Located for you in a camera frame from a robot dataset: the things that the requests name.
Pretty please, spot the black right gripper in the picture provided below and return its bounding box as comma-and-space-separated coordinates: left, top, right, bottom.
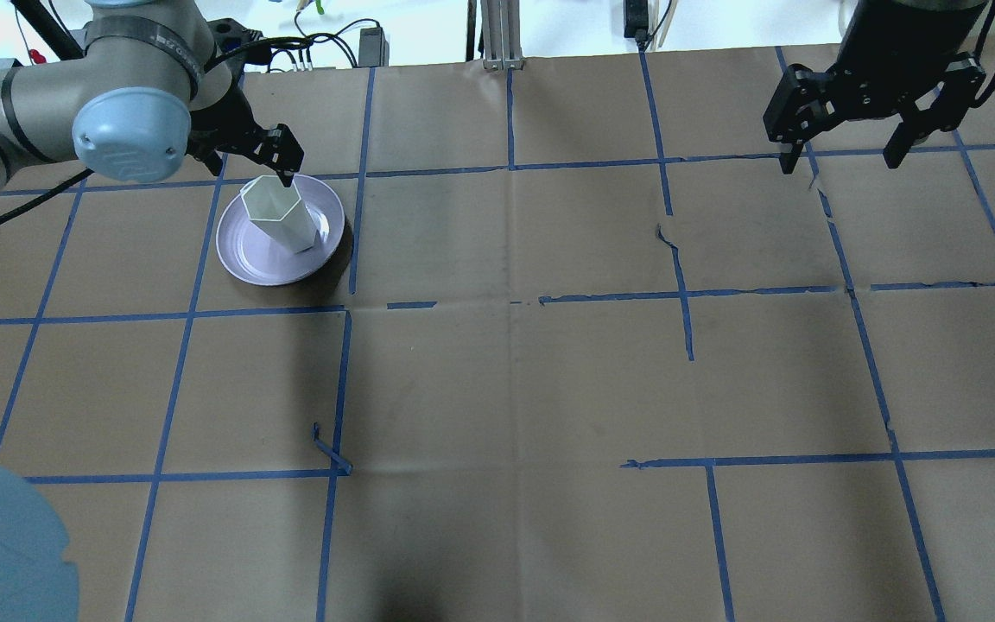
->
762, 52, 985, 175

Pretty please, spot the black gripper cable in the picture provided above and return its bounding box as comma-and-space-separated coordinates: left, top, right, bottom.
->
0, 35, 317, 238

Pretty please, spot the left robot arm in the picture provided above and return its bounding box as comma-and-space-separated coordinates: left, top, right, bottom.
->
0, 1, 304, 621

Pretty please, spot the black power adapter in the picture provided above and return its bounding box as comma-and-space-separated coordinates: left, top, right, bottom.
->
356, 25, 390, 67

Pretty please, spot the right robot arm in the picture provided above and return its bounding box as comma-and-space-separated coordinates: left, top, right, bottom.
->
763, 1, 995, 175

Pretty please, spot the aluminium frame post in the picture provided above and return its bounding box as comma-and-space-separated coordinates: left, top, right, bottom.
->
478, 0, 524, 72

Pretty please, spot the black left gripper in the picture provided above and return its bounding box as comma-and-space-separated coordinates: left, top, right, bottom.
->
187, 82, 304, 188

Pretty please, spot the white faceted cup with handle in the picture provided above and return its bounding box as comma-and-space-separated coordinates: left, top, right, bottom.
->
238, 175, 325, 253

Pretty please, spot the lavender round plate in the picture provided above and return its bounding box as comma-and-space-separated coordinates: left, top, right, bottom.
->
214, 175, 346, 287

